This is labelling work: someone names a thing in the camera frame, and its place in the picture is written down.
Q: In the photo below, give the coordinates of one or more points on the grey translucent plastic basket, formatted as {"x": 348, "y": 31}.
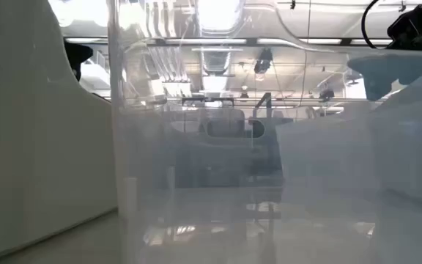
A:
{"x": 225, "y": 161}

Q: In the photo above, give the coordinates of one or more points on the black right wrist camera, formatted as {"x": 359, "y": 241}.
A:
{"x": 399, "y": 27}

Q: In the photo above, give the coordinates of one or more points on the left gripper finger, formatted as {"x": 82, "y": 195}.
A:
{"x": 77, "y": 55}

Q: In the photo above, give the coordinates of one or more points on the long ceiling light strip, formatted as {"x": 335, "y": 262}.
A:
{"x": 214, "y": 41}

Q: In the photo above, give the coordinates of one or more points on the black hanging ceiling device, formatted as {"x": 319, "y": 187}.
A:
{"x": 263, "y": 62}
{"x": 326, "y": 95}

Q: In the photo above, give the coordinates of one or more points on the white plastic basket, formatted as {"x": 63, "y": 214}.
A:
{"x": 20, "y": 146}

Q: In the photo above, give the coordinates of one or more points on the wooden shelf with black frame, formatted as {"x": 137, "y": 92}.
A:
{"x": 269, "y": 110}

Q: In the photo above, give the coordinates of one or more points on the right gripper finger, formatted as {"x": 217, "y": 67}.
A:
{"x": 374, "y": 66}

